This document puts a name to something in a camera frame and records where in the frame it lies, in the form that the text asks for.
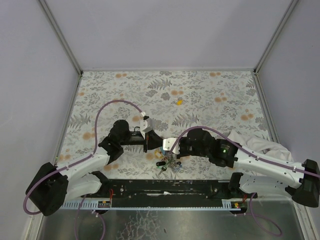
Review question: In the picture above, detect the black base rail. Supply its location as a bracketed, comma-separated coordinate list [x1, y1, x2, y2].
[80, 177, 258, 209]

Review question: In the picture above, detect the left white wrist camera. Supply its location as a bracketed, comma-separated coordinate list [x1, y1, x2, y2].
[139, 115, 153, 136]

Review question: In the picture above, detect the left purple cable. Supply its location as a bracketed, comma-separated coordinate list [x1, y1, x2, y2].
[22, 99, 151, 240]

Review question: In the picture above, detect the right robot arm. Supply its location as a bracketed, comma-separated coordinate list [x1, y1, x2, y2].
[169, 126, 320, 208]

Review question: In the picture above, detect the white cloth cover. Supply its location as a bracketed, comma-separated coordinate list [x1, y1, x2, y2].
[228, 130, 295, 163]

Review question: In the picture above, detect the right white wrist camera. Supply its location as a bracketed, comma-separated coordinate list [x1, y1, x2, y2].
[162, 137, 181, 155]

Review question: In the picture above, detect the floral table mat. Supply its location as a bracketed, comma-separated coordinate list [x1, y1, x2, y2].
[53, 70, 276, 181]

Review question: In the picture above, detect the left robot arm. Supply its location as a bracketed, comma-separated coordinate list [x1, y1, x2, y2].
[24, 119, 163, 217]

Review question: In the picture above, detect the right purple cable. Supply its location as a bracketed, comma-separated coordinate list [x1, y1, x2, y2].
[168, 126, 320, 237]

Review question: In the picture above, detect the purple cable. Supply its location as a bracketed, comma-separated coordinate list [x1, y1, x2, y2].
[168, 126, 320, 237]
[22, 99, 151, 240]

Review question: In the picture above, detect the white slotted cable duct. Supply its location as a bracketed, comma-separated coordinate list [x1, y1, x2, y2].
[60, 198, 111, 210]

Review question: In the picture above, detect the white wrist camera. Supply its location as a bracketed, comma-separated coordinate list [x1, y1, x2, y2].
[139, 115, 153, 136]
[162, 137, 181, 155]

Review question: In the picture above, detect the yellow tagged key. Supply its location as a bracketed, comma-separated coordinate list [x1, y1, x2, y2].
[155, 152, 162, 158]
[174, 98, 183, 105]

